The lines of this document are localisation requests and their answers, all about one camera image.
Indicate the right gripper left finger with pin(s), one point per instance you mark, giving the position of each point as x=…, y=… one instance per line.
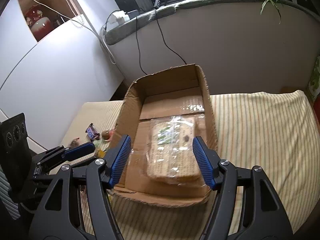
x=76, y=204

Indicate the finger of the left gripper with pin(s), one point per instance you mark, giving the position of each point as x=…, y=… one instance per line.
x=80, y=151

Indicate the red clear bag dark snack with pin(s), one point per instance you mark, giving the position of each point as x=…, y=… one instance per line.
x=74, y=143

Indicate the Snickers bar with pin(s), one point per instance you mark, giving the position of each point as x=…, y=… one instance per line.
x=92, y=133

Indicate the pink candy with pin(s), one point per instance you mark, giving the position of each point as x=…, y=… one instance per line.
x=113, y=130

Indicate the sandwich bread pack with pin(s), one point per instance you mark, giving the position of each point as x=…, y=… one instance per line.
x=170, y=157

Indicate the brown chocolate egg candy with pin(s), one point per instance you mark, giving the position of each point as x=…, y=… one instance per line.
x=107, y=134

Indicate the striped yellow table cloth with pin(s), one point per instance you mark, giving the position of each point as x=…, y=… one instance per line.
x=278, y=132

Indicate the open cardboard box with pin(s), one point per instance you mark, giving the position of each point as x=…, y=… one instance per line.
x=162, y=113

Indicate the red white vase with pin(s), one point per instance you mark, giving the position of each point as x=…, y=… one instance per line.
x=39, y=24

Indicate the white power strip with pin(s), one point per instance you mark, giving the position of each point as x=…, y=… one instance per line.
x=120, y=16

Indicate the green snack carton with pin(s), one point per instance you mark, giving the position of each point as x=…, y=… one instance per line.
x=313, y=86

